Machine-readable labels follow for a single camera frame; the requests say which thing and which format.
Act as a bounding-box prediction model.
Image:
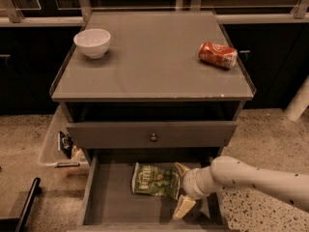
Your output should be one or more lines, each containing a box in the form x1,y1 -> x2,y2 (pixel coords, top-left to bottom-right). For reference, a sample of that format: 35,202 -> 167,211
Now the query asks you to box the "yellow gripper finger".
174,162 -> 190,177
173,194 -> 196,219

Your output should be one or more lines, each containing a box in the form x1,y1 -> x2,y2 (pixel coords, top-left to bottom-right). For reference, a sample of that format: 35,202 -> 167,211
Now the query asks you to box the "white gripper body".
183,167 -> 211,200

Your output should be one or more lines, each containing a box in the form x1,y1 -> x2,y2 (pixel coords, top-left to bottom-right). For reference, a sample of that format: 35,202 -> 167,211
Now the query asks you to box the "green jalapeno chip bag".
131,162 -> 181,200

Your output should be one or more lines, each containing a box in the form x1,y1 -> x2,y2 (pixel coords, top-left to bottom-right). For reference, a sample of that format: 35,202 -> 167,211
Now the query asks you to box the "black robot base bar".
0,177 -> 42,232

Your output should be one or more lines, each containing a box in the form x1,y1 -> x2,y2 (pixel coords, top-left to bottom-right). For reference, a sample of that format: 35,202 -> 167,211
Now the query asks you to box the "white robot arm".
173,156 -> 309,219

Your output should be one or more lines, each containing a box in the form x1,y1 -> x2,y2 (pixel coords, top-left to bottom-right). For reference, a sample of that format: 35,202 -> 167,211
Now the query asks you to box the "round metal drawer knob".
150,133 -> 158,142

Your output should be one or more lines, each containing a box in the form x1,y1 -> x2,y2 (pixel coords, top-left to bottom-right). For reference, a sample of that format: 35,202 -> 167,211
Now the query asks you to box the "closed grey top drawer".
67,121 -> 237,149

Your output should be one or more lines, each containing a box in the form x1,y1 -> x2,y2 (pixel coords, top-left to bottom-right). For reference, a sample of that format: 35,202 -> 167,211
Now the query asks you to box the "open grey middle drawer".
77,148 -> 231,232

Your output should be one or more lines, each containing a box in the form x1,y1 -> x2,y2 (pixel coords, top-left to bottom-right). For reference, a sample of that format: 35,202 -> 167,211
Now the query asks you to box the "grey drawer cabinet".
49,11 -> 257,232

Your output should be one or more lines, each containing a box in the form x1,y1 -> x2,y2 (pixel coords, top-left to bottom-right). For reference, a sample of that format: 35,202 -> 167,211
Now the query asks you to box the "tan snack bag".
71,145 -> 86,161

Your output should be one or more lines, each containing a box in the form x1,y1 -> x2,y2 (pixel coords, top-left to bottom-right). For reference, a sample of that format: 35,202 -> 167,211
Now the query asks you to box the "dark blue snack bag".
58,131 -> 73,159

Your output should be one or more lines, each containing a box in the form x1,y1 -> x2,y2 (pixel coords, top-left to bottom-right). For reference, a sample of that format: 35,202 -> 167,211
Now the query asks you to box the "red soda can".
198,42 -> 238,70

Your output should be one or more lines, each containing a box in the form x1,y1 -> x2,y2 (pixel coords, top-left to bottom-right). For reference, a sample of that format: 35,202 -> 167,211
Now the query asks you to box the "clear plastic storage bin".
38,106 -> 89,169

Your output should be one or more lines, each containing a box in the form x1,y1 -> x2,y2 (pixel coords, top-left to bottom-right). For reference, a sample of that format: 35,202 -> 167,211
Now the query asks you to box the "white ceramic bowl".
73,29 -> 111,59

